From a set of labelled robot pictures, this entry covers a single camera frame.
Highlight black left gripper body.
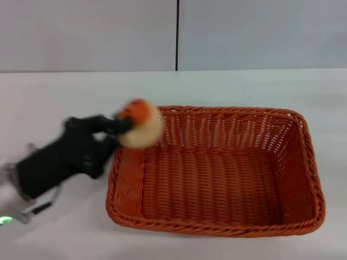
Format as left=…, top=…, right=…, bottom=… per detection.
left=16, top=116, right=117, bottom=200

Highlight grey cable with black sleeve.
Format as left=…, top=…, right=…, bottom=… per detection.
left=27, top=185, right=61, bottom=217

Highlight orange woven plastic basket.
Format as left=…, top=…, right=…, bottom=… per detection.
left=105, top=105, right=326, bottom=239

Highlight round bun with orange top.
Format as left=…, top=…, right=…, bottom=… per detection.
left=116, top=97, right=165, bottom=150

